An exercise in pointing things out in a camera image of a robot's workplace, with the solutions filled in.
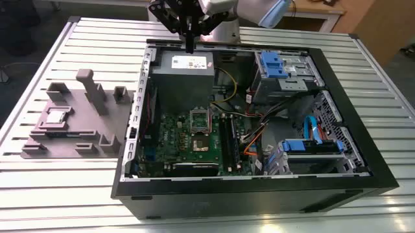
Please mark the black office chair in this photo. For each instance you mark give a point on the black office chair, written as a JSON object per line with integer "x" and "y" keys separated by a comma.
{"x": 16, "y": 43}

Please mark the grey parts rack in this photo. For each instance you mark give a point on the grey parts rack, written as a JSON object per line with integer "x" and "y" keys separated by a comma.
{"x": 80, "y": 109}

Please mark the hard disk in blue carrier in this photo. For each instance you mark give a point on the hard disk in blue carrier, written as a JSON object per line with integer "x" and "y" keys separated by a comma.
{"x": 319, "y": 148}

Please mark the thin locking lever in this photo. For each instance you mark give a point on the thin locking lever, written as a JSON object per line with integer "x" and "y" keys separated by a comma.
{"x": 211, "y": 123}

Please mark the black PC case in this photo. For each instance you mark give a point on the black PC case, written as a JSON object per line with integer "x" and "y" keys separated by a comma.
{"x": 227, "y": 201}

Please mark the silver disk bay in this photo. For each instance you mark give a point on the silver disk bay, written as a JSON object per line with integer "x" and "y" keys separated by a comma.
{"x": 314, "y": 156}

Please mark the green motherboard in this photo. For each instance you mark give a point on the green motherboard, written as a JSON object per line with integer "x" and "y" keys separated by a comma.
{"x": 171, "y": 145}

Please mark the blue plastic drive bracket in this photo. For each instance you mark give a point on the blue plastic drive bracket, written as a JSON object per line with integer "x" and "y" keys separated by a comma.
{"x": 274, "y": 65}

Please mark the metal drive cage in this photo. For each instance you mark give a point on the metal drive cage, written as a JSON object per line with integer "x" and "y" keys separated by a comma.
{"x": 291, "y": 85}

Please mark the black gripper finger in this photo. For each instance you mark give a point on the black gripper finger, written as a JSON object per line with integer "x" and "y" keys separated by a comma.
{"x": 192, "y": 19}
{"x": 161, "y": 14}

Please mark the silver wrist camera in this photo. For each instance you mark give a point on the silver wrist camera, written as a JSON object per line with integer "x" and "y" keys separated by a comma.
{"x": 220, "y": 6}

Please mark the CPU socket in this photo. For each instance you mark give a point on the CPU socket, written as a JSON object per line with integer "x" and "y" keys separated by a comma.
{"x": 201, "y": 144}

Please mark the wooden cabinet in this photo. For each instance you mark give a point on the wooden cabinet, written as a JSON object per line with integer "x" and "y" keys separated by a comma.
{"x": 382, "y": 24}

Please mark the black graphics card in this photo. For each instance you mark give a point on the black graphics card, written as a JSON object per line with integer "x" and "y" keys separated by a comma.
{"x": 193, "y": 170}

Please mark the grey power supply unit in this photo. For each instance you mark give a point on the grey power supply unit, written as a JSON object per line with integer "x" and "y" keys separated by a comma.
{"x": 181, "y": 85}

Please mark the silver CPU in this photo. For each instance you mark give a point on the silver CPU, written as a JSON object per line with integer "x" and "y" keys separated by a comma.
{"x": 55, "y": 117}

